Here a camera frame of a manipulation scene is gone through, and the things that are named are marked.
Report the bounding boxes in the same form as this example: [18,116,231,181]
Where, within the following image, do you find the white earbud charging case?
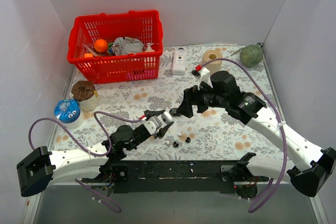
[161,111,173,124]

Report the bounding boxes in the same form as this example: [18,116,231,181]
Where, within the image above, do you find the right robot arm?
[176,66,335,197]

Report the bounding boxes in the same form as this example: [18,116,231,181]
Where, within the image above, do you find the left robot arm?
[16,110,174,197]

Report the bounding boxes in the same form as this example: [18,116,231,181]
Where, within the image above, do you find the black earbud charging case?
[169,108,181,116]

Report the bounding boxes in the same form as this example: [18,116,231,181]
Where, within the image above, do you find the beige toilet paper roll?
[201,50,223,74]

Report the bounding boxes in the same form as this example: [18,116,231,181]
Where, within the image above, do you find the floral table mat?
[51,45,293,161]

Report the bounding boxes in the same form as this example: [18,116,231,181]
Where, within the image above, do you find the white rectangular box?
[172,47,186,76]

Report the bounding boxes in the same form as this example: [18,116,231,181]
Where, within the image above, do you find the black base bar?
[81,159,259,198]

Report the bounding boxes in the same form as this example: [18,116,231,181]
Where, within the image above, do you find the green melon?
[239,45,263,68]

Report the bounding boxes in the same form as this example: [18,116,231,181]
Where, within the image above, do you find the white pump bottle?
[144,43,155,52]

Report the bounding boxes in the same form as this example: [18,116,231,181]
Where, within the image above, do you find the brown lid cream cup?
[71,81,100,111]

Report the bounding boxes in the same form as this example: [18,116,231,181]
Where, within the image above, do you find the red plastic shopping basket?
[67,10,163,84]

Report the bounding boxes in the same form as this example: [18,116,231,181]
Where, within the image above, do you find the crumpled grey cloth bag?
[112,37,145,56]

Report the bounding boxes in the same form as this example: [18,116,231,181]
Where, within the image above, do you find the blue lid white container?
[54,99,84,129]

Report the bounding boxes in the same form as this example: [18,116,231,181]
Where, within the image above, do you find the orange fruit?
[94,39,108,53]

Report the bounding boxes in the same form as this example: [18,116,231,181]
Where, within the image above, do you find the orange small block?
[84,53,93,58]

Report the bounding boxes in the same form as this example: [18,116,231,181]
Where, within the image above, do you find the clear plastic bag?
[82,44,101,57]

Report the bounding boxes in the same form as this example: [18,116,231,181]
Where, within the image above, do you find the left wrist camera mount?
[141,116,164,135]

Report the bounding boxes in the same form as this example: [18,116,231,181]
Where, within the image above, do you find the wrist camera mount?
[192,65,210,90]
[141,116,164,135]

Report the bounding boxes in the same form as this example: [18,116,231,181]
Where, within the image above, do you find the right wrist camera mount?
[192,65,210,90]

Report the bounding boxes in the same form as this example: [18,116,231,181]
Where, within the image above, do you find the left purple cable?
[28,111,148,214]

